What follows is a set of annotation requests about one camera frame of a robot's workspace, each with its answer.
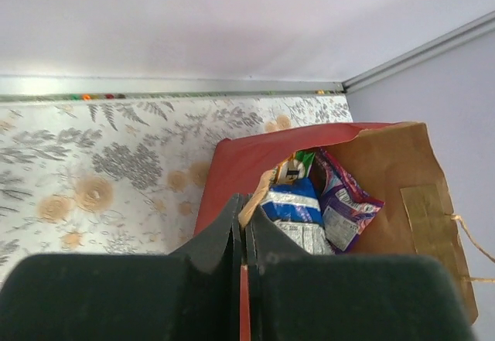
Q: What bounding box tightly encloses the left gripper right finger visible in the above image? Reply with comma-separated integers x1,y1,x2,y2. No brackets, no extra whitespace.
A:
245,212,475,340

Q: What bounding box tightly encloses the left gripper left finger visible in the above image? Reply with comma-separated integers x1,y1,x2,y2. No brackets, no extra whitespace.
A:
1,195,242,340

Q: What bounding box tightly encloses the blue chips bag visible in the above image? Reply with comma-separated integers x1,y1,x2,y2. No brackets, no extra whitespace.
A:
260,178,335,255

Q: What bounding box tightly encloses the purple snack packet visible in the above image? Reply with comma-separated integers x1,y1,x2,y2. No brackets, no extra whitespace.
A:
309,148,384,254

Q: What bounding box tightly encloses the green candy bag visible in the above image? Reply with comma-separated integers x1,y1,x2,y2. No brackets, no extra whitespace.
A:
271,150,316,185

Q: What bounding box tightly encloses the red paper bag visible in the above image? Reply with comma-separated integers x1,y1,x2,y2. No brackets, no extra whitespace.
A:
196,122,478,340

